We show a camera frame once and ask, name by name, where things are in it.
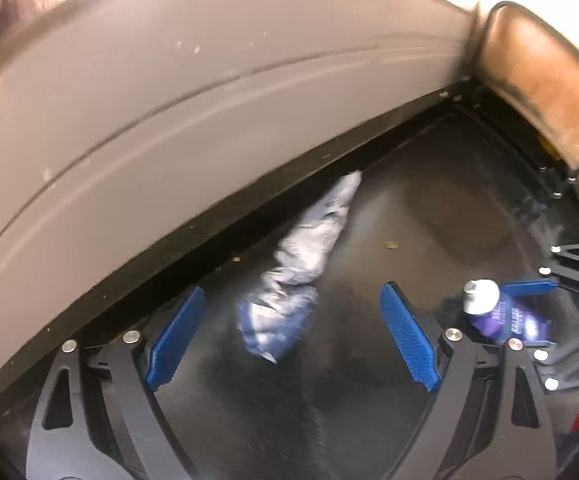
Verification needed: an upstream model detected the blue and white wrapper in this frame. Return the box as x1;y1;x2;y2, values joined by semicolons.
236;170;364;365

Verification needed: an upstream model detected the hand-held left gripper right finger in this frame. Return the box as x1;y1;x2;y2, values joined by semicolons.
379;282;556;480

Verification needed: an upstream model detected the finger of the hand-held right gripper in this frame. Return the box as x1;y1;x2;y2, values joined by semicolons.
532;317;579;393
500;242;579;297

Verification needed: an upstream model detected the brown padded panel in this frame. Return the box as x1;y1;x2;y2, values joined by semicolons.
474;1;579;211

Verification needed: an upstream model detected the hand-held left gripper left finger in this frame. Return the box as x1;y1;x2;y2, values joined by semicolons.
26;286;206;480

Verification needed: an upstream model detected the purple toothpaste tube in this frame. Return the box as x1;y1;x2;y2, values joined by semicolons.
462;279;555;348

